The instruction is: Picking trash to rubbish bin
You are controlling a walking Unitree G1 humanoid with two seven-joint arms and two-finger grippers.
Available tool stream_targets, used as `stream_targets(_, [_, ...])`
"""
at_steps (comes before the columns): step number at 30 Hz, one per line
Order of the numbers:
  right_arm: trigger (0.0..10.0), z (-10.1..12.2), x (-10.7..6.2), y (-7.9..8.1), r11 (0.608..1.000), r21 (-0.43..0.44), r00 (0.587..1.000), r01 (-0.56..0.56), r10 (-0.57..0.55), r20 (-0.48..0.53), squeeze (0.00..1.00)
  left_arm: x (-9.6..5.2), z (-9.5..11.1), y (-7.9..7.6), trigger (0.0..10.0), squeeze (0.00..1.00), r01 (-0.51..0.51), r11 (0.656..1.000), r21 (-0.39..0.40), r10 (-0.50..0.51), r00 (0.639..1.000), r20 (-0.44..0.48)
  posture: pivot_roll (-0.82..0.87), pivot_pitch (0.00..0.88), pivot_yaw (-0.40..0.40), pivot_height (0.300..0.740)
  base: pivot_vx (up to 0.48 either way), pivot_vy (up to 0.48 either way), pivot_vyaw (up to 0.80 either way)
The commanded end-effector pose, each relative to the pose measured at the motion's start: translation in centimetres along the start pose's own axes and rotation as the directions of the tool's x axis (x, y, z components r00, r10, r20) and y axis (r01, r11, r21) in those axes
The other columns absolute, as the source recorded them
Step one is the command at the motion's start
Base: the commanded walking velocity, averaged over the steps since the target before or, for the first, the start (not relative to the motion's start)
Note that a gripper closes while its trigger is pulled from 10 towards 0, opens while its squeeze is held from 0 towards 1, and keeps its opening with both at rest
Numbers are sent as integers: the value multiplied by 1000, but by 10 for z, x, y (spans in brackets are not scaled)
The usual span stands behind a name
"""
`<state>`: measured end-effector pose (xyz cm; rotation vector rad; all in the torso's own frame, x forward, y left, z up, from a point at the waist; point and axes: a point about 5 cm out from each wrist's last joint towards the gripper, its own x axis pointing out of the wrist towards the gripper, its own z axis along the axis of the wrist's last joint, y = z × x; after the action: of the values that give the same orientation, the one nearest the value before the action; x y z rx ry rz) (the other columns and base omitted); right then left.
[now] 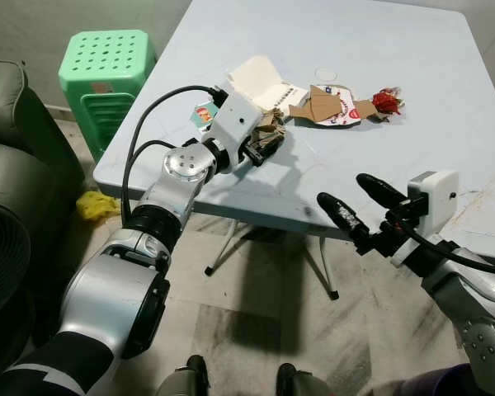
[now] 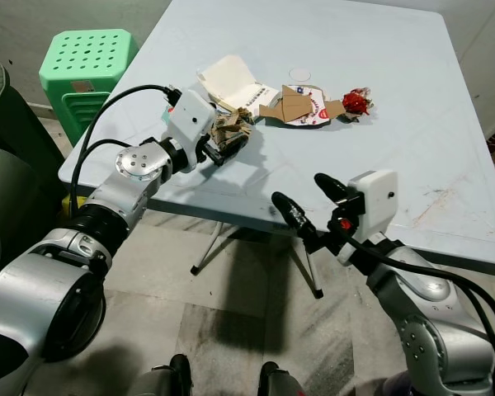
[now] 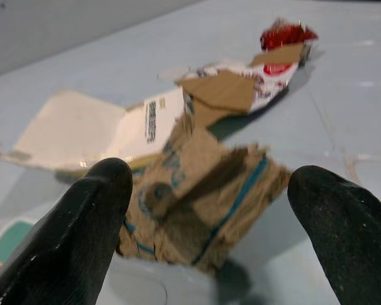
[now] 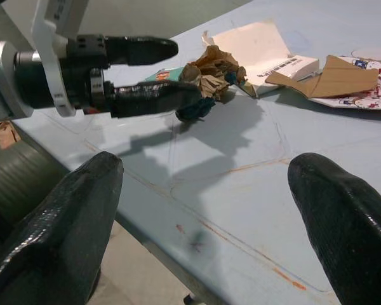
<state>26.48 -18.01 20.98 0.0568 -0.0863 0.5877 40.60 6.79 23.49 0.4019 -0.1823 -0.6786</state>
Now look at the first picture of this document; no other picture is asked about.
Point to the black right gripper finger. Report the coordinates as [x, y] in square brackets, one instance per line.
[382, 192]
[344, 216]

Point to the brown cardboard scrap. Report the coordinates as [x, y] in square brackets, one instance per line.
[271, 124]

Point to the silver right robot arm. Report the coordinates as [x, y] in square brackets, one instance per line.
[470, 313]

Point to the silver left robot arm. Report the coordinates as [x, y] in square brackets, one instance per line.
[115, 289]

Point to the purple rubbish bin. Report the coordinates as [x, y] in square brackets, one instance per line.
[433, 384]

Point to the light blue folding table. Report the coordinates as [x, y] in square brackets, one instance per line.
[379, 165]

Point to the white metal table leg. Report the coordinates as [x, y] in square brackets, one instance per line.
[323, 268]
[227, 246]

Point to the small teal snack packet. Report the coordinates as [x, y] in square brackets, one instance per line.
[202, 116]

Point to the flat brown cardboard piece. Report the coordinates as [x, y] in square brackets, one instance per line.
[322, 104]

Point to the white open paper box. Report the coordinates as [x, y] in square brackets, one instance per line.
[256, 80]

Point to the white red printed wrapper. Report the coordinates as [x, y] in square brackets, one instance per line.
[346, 118]

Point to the white round lid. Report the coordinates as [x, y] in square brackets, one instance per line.
[327, 74]

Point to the red crumpled wrapper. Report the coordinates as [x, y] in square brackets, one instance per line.
[386, 101]

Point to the brown tape patch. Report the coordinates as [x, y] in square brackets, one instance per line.
[103, 87]

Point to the yellow crumpled bag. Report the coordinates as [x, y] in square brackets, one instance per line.
[95, 206]

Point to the green plastic stool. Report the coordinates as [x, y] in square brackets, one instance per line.
[107, 66]

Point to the robot right leg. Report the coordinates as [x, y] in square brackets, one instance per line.
[293, 381]

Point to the robot leg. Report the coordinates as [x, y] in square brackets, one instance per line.
[293, 381]
[191, 378]

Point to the robot left leg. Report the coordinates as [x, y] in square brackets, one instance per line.
[191, 378]

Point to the dark green sofa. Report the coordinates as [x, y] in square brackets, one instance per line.
[16, 140]

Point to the black floor fan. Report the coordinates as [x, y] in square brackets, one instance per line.
[2, 264]

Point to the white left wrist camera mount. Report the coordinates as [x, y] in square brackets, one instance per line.
[235, 117]

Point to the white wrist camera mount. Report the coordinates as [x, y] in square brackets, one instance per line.
[235, 117]
[434, 194]

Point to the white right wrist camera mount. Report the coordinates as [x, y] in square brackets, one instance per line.
[434, 194]

